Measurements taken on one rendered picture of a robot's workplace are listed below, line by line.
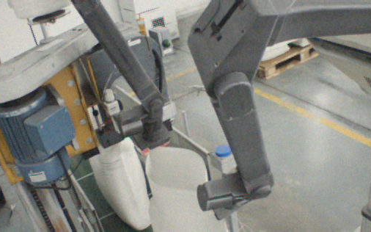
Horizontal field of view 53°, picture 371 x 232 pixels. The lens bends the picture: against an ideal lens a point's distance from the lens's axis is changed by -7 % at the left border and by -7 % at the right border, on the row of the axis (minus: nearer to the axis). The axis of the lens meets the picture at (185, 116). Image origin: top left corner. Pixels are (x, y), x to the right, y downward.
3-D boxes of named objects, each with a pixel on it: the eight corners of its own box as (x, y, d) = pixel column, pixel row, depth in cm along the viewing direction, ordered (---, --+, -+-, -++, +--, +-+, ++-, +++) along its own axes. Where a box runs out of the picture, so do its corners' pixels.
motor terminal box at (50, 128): (80, 143, 102) (67, 105, 96) (53, 165, 95) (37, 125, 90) (62, 138, 106) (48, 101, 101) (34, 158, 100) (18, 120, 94)
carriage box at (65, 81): (100, 147, 131) (72, 61, 116) (7, 189, 118) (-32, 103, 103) (79, 122, 151) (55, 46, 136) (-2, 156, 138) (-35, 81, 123)
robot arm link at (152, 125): (166, 117, 110) (158, 101, 113) (143, 124, 108) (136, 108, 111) (165, 131, 116) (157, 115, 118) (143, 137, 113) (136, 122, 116)
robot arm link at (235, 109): (257, 75, 41) (223, 9, 47) (207, 95, 42) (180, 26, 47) (278, 195, 77) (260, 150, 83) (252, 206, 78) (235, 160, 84)
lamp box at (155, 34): (174, 53, 135) (169, 29, 130) (163, 57, 133) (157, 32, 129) (163, 49, 141) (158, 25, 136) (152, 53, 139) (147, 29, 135)
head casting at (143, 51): (172, 103, 141) (155, 23, 127) (109, 131, 132) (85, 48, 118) (137, 81, 165) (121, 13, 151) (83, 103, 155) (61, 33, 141)
